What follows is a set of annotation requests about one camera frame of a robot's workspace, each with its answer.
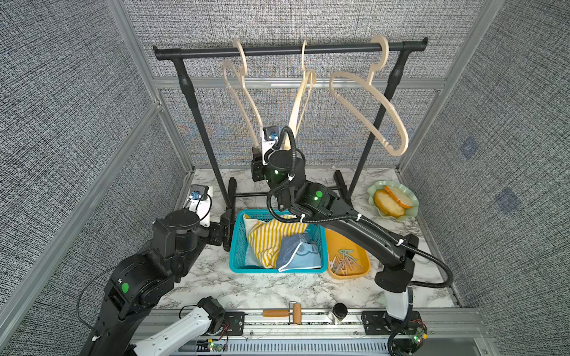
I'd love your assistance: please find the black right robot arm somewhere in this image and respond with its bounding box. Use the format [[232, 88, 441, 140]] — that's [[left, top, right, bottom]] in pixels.
[[251, 148, 420, 293]]

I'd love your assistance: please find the round bread bun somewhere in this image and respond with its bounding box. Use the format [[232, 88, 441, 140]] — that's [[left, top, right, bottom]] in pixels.
[[373, 190, 405, 218]]

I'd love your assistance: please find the wooden handle roller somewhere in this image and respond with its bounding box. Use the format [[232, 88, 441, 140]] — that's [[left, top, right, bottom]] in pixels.
[[262, 301, 302, 325]]

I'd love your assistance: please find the yellow striped towel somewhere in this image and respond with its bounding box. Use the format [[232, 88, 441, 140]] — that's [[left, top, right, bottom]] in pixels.
[[243, 214, 308, 269]]

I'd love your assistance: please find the white right arm base mount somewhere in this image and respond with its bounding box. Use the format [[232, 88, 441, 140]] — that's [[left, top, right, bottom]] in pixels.
[[384, 286, 414, 332]]

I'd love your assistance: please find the pink clothespin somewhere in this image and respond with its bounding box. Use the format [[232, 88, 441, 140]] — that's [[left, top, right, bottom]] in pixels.
[[346, 258, 362, 270]]

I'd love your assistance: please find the beige hanger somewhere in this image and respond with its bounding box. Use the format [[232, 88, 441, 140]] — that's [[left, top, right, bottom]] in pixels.
[[222, 39, 263, 149], [329, 35, 410, 157], [288, 41, 316, 136]]

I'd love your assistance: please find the black clothes rack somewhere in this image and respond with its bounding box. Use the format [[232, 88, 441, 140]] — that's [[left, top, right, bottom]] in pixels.
[[153, 37, 429, 216]]

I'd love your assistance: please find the yellow plastic tray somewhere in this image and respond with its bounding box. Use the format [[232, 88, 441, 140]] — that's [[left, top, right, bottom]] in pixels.
[[325, 228, 371, 280]]

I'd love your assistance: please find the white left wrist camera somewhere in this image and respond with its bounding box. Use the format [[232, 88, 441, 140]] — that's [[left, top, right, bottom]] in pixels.
[[183, 184, 212, 228]]

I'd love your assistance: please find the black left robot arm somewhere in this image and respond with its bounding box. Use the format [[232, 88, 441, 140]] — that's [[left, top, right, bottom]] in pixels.
[[81, 209, 230, 355]]

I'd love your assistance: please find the pale green wavy plate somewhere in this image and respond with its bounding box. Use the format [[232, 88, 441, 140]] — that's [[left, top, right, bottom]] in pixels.
[[368, 180, 419, 221]]

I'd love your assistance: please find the dark blue hello towel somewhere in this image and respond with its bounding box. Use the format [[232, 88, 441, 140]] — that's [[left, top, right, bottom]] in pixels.
[[276, 232, 322, 272]]

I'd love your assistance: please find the mint green clothespin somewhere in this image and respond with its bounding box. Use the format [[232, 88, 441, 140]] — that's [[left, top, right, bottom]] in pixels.
[[338, 249, 354, 260]]

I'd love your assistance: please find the small black lidded jar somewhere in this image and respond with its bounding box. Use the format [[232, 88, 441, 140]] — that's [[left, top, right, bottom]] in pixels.
[[327, 303, 348, 325]]

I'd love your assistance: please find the orange crust bread slice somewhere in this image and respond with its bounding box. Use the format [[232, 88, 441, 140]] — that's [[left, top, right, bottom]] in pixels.
[[384, 185, 414, 209]]

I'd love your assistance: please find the teal plastic basket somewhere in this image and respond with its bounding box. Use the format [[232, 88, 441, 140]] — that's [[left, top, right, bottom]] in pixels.
[[230, 209, 328, 274]]

